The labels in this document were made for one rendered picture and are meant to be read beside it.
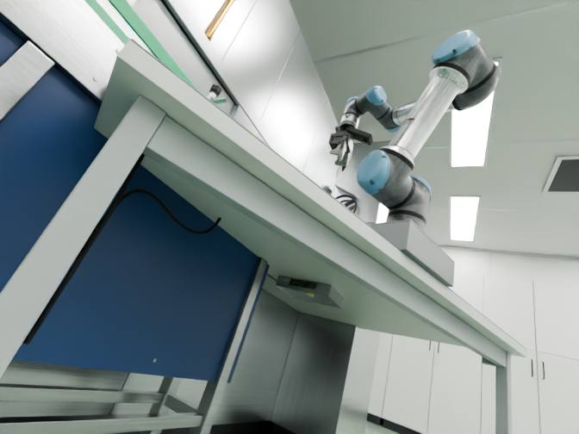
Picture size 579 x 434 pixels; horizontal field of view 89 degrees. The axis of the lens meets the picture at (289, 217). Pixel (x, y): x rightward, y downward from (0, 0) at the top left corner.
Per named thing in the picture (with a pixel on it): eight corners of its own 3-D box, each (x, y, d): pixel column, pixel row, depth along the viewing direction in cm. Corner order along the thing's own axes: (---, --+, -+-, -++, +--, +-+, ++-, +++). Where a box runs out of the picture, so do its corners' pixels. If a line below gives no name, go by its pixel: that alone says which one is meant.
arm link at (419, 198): (435, 226, 89) (440, 189, 95) (409, 203, 84) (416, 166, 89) (401, 231, 99) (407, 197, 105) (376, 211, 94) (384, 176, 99)
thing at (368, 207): (345, 272, 265) (364, 190, 301) (389, 279, 246) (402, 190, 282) (319, 238, 211) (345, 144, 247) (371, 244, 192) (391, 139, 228)
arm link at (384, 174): (401, 213, 86) (505, 56, 85) (367, 186, 80) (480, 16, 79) (376, 205, 97) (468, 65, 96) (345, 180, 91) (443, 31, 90)
